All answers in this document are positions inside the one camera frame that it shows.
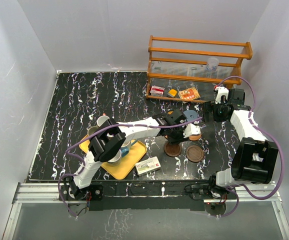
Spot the dark wooden coaster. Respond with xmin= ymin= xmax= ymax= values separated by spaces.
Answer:
xmin=163 ymin=142 xmax=182 ymax=157
xmin=186 ymin=145 xmax=204 ymax=163

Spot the blue silicone coaster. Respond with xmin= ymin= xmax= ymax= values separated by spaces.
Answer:
xmin=183 ymin=110 xmax=198 ymax=122

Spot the light wooden coaster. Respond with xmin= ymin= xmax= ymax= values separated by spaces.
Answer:
xmin=189 ymin=133 xmax=202 ymax=141

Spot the white yellow box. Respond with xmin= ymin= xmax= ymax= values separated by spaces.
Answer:
xmin=135 ymin=156 xmax=161 ymax=176

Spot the yellow tray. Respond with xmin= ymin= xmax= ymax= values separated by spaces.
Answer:
xmin=78 ymin=122 xmax=148 ymax=180

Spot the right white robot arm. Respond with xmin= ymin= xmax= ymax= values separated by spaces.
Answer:
xmin=202 ymin=86 xmax=279 ymax=199

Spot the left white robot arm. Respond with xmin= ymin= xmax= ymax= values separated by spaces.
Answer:
xmin=67 ymin=109 xmax=200 ymax=200

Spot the clear plastic cup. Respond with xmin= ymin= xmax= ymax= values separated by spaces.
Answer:
xmin=206 ymin=57 xmax=220 ymax=72

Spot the grey cup white inside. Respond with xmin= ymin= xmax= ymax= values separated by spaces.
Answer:
xmin=107 ymin=150 xmax=122 ymax=167

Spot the brown white cup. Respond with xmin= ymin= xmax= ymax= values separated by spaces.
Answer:
xmin=96 ymin=115 xmax=110 ymax=127

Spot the grey green cup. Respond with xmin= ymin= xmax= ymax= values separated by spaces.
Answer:
xmin=87 ymin=126 xmax=99 ymax=136

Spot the orange snack packet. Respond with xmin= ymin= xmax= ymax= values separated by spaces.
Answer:
xmin=178 ymin=87 xmax=201 ymax=101

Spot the yellow grey sponge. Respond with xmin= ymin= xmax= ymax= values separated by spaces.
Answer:
xmin=167 ymin=89 xmax=178 ymax=98

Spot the red white box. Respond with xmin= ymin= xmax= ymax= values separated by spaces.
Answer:
xmin=149 ymin=85 xmax=165 ymax=97

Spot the orange wooden shelf rack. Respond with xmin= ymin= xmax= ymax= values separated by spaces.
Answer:
xmin=145 ymin=36 xmax=253 ymax=103

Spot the blue mug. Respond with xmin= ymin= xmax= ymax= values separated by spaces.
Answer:
xmin=120 ymin=140 xmax=138 ymax=158

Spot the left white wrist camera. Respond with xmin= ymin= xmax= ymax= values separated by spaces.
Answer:
xmin=183 ymin=123 xmax=201 ymax=138

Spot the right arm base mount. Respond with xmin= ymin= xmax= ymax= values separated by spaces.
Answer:
xmin=183 ymin=174 xmax=230 ymax=219

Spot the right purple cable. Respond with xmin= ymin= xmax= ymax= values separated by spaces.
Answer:
xmin=213 ymin=75 xmax=285 ymax=218

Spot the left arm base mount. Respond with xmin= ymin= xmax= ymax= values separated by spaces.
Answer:
xmin=57 ymin=173 xmax=104 ymax=221

